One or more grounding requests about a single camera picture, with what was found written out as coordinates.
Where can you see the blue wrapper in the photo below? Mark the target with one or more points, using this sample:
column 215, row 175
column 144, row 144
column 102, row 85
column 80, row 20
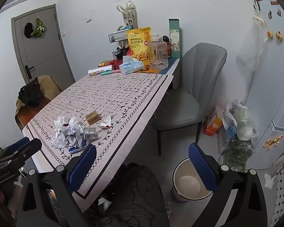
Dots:
column 77, row 149

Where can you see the red snack packet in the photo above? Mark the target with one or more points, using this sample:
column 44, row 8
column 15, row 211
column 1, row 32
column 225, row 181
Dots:
column 107, row 63

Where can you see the clear plastic jug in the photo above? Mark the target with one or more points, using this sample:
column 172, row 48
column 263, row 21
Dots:
column 158, row 54

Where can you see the white plastic bag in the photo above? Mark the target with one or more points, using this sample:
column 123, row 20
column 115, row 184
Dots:
column 241, row 120

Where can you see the white roll package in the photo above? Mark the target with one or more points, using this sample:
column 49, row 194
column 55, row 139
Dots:
column 99, row 71

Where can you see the black fridge magnet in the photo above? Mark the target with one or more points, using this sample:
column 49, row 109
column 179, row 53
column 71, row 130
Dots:
column 269, row 14

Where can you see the long colourful fridge magnet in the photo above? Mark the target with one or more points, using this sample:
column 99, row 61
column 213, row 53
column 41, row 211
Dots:
column 272, row 141

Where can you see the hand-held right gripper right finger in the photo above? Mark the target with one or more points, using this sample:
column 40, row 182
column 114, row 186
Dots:
column 201, row 167

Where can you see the orange placemat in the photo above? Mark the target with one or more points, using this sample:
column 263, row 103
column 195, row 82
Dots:
column 153, row 72

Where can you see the wooden chair with clothes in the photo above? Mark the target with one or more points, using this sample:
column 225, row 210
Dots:
column 51, row 85

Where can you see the blister pack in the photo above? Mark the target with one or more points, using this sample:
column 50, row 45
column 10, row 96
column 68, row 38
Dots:
column 91, row 134

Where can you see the blue tissue pack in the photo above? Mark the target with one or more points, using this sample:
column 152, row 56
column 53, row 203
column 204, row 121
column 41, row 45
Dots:
column 130, row 66

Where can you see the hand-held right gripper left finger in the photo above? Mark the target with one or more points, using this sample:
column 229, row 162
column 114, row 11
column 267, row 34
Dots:
column 82, row 164

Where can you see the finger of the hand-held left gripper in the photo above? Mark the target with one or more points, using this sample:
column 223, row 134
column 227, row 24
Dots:
column 28, row 149
column 20, row 144

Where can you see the small cardboard box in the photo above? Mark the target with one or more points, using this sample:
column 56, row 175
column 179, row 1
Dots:
column 92, row 117

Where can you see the white refrigerator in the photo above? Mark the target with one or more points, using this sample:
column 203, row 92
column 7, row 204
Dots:
column 274, row 75

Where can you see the grey upholstered chair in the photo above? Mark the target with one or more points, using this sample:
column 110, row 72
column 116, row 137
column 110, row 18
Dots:
column 198, row 75

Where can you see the clear plastic wrapper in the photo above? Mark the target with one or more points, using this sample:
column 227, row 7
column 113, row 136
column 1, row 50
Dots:
column 73, row 134

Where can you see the tall green box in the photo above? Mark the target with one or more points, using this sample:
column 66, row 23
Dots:
column 175, row 37

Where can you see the small yellow fridge magnet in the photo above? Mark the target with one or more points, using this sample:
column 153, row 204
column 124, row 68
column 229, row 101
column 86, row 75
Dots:
column 279, row 12

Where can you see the green hat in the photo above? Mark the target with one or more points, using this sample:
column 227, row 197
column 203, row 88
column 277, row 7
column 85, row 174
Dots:
column 39, row 28

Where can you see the green pen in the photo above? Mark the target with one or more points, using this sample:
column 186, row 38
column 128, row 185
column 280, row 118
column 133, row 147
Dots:
column 108, row 72

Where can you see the grey door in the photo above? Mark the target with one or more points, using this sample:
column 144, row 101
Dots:
column 45, row 59

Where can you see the red white wrapper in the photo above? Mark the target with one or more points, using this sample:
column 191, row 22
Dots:
column 105, row 122

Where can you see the black cap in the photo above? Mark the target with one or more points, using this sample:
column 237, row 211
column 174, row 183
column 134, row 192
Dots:
column 28, row 30

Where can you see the white light switch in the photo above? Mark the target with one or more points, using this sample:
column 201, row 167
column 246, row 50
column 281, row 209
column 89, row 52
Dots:
column 89, row 17

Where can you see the burger fridge magnet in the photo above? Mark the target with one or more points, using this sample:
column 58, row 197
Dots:
column 269, row 34

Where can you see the person's dark trouser leg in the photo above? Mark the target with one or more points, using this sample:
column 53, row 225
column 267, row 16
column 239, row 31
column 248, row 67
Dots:
column 137, row 194

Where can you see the bag of green vegetables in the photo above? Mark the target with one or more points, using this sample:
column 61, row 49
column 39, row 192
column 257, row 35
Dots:
column 236, row 153

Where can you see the orange fridge magnet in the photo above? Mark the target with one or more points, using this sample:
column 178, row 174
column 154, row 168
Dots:
column 278, row 35

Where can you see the yellow snack bag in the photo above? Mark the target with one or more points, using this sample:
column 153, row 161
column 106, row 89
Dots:
column 139, row 45

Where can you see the round trash bin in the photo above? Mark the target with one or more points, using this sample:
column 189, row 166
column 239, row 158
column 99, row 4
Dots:
column 187, row 184

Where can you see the white tissue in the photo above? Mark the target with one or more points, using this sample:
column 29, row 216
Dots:
column 60, row 123

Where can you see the clear hanging bag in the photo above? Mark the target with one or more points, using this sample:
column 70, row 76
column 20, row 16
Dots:
column 249, row 49

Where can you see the orange box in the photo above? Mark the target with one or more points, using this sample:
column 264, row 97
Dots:
column 211, row 126

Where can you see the dark bottle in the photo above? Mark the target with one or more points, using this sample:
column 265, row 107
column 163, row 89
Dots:
column 166, row 41

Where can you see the black garment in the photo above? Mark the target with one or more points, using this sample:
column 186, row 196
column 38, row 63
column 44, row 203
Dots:
column 32, row 94

